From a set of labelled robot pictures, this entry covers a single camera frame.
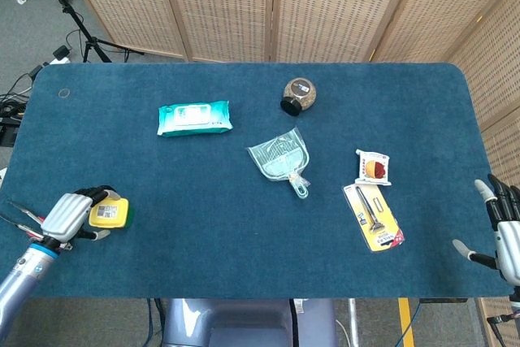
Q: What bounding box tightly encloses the black cable bundle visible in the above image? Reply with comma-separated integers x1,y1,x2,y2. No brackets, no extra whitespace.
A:
0,72,34,121

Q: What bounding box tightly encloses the wicker folding screen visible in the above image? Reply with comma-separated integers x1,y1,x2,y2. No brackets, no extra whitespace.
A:
56,0,520,347

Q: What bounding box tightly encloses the white power strip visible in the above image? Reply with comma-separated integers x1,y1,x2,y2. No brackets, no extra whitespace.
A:
47,45,73,65

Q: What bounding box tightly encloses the yellow plastic box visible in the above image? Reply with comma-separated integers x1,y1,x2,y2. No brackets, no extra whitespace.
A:
88,195,136,230

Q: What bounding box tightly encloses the metal table leg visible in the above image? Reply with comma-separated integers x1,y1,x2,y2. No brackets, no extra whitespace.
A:
348,297,361,347

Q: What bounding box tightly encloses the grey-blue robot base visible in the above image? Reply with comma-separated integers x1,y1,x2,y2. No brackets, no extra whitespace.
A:
162,297,339,347

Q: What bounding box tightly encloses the black tripod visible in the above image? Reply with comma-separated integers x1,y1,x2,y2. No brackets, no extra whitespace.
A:
31,0,145,64

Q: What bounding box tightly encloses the teal wet wipes pack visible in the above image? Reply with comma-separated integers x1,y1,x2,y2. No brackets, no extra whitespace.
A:
156,99,234,138

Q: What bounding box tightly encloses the glass jar with black lid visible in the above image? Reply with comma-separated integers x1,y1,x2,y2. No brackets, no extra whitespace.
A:
279,77,319,116

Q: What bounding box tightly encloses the razor in yellow blister pack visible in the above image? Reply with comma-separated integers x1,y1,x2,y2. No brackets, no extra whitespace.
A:
343,183,406,253

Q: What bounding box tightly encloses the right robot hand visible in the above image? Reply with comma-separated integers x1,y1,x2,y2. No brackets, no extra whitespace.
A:
453,174,520,286

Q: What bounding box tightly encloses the blue cable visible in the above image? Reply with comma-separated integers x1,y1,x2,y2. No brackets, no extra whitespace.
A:
399,300,423,347

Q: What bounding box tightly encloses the blue carpet table mat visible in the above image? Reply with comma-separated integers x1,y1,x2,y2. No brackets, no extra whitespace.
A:
0,62,518,300

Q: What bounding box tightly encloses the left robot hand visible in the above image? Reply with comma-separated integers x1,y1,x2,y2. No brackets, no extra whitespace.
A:
40,184,121,250

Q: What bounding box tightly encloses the mint green dustpan in bag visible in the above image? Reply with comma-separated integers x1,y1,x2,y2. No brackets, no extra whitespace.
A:
246,126,311,201

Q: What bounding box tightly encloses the white snack packet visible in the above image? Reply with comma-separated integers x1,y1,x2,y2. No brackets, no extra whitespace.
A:
353,148,393,187

